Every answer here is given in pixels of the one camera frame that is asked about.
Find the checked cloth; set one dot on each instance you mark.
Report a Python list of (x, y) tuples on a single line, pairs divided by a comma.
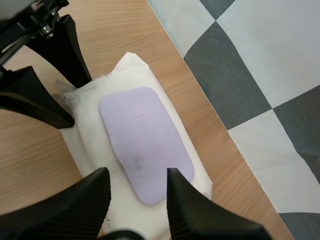
[(250, 82)]

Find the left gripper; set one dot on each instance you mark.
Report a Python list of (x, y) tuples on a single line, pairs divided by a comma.
[(32, 17)]

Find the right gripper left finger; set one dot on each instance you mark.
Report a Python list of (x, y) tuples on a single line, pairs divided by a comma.
[(62, 212)]

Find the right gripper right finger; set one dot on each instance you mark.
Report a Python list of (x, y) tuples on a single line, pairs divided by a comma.
[(197, 220)]

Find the white wet wipes pack lilac lid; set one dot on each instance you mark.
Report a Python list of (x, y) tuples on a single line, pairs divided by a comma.
[(140, 140)]

